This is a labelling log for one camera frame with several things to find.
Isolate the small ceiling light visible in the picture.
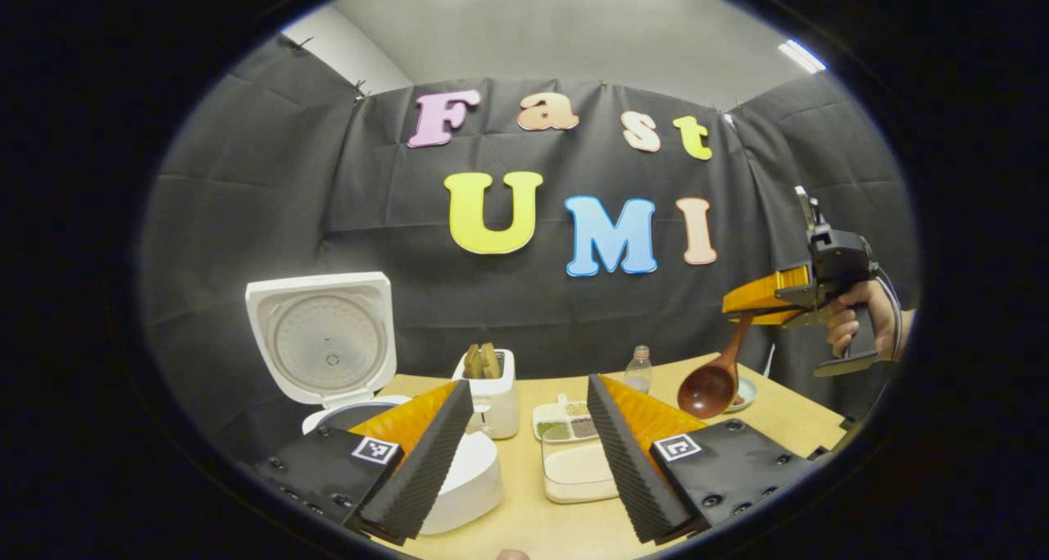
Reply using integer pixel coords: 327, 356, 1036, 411
776, 39, 828, 75

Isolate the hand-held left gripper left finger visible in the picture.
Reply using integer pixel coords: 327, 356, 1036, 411
248, 379, 475, 546

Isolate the black backdrop cloth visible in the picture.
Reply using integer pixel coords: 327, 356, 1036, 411
139, 34, 919, 462

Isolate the cream box of rice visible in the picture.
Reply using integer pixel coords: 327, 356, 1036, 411
540, 432, 620, 506

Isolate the small clear glass bottle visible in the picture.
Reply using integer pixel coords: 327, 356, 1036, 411
624, 345, 655, 395

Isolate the brown wooden spoon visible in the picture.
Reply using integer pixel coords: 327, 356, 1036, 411
676, 312, 756, 420

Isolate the divided tray of grains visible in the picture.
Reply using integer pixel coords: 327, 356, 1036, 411
532, 394, 600, 444

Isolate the white rice cooker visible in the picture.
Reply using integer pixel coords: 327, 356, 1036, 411
245, 271, 504, 535

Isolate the white toaster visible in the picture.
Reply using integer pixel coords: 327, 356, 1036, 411
452, 348, 520, 440

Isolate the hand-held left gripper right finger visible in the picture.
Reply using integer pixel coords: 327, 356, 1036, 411
585, 373, 838, 545

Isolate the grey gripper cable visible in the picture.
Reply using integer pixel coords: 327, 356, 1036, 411
874, 266, 905, 357

